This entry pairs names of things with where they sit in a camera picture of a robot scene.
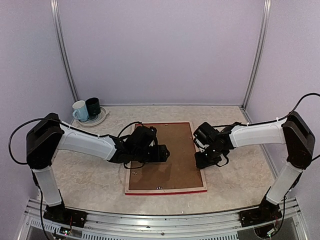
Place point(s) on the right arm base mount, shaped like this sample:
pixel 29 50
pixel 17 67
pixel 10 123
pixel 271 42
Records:
pixel 265 212

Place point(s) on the aluminium corner post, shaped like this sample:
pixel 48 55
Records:
pixel 62 48
pixel 258 54

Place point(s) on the red wooden picture frame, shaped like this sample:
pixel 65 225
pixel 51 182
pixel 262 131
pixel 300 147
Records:
pixel 165 192

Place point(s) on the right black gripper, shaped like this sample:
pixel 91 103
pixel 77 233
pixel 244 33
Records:
pixel 202 163

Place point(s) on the light blue mug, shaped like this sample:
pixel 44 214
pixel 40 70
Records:
pixel 80 111

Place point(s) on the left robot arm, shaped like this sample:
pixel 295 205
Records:
pixel 51 135

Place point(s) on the aluminium front rail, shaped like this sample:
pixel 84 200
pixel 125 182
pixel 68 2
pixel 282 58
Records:
pixel 223 225

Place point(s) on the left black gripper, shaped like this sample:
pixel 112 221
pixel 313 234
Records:
pixel 160 156

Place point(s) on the white plate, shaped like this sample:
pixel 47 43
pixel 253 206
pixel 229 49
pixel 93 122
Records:
pixel 96 120

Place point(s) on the right aluminium corner post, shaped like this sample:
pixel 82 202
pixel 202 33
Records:
pixel 258 54

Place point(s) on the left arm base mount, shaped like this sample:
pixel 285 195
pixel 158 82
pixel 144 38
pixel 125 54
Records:
pixel 66 216

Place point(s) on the left aluminium corner post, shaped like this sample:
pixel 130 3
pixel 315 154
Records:
pixel 62 48

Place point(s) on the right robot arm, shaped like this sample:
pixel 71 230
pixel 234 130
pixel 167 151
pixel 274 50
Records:
pixel 290 132

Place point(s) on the dark green mug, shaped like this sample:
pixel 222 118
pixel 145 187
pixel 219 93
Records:
pixel 93 107

